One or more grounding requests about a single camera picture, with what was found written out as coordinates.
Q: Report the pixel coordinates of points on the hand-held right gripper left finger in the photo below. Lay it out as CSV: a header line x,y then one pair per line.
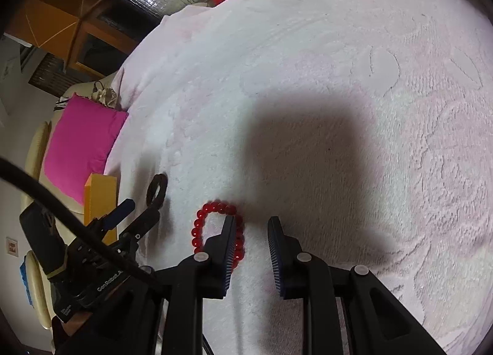
x,y
231,255

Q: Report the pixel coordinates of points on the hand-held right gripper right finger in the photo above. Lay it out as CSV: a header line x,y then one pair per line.
x,y
275,262

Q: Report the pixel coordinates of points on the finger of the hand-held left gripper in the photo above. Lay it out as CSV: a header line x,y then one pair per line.
x,y
144,220
123,208

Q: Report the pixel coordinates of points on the yellow box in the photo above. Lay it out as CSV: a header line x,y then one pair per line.
x,y
102,197

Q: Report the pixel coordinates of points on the blue textured pad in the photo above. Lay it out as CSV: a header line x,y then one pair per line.
x,y
25,282

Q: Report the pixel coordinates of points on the magenta cushion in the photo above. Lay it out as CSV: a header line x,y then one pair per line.
x,y
81,143

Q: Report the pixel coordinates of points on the cream leather armchair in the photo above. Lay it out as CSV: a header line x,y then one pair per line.
x,y
36,147

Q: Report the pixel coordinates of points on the patterned cloth bag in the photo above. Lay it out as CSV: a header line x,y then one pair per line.
x,y
106,97

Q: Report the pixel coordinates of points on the dark slatted grille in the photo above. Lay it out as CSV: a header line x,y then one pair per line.
x,y
50,74

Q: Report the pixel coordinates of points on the wooden cabinet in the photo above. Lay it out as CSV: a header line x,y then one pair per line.
x,y
50,24

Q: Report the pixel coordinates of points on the white pink embossed towel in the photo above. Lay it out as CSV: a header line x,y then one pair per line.
x,y
346,70

